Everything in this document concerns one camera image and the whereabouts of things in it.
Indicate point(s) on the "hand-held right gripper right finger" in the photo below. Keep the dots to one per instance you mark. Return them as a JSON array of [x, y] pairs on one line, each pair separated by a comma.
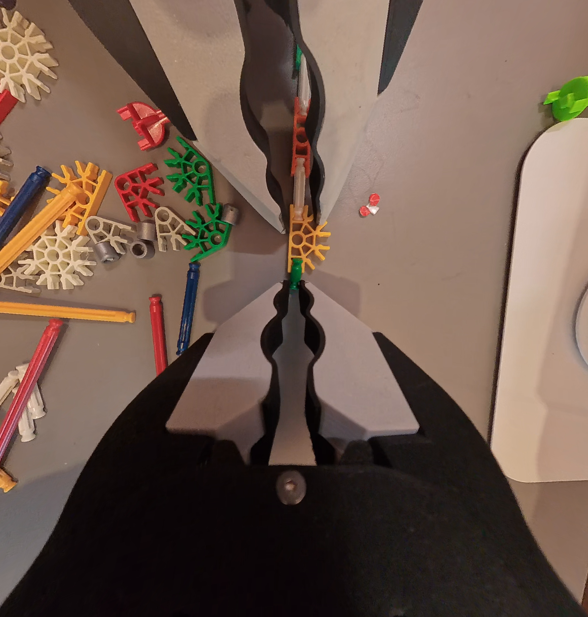
[[366, 385]]

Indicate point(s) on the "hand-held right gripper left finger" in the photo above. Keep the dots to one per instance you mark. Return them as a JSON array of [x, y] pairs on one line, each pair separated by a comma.
[[217, 385]]

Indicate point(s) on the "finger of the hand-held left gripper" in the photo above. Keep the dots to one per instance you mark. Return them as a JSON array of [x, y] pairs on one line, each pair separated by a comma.
[[352, 72], [197, 72]]

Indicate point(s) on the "white short toy rod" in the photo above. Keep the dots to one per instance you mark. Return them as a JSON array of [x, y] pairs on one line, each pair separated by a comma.
[[300, 188], [304, 86]]

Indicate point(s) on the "orange toy brick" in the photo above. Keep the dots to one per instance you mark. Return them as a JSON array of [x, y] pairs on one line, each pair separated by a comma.
[[301, 140]]

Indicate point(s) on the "green short toy rod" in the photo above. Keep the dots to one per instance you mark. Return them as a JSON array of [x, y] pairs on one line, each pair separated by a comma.
[[296, 272]]

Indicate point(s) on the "yellow toy connector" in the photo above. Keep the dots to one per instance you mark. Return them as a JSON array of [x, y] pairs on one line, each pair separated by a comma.
[[301, 238]]

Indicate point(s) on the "red toy spool piece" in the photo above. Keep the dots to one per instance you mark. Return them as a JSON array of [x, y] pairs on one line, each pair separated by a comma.
[[147, 123]]

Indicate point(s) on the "blue toy rod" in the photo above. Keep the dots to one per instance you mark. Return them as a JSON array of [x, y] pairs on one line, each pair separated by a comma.
[[188, 308]]

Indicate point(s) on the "pile of colourful toy connectors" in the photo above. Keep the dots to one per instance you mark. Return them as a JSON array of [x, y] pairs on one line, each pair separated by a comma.
[[9, 53]]

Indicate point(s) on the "red and white small bit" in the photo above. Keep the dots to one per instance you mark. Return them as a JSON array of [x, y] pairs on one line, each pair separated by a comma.
[[369, 205]]

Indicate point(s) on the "grey toy spacer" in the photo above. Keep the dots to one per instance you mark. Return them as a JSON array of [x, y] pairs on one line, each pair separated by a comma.
[[230, 214]]

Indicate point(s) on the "heap of mixed toy rods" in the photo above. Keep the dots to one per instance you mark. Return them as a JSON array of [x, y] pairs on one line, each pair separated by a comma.
[[58, 311]]

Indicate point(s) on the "white stand base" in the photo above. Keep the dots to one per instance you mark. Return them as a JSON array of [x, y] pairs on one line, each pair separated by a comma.
[[540, 337]]

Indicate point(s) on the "lime green toy spool piece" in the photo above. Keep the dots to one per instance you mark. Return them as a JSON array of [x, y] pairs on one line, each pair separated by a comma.
[[573, 99]]

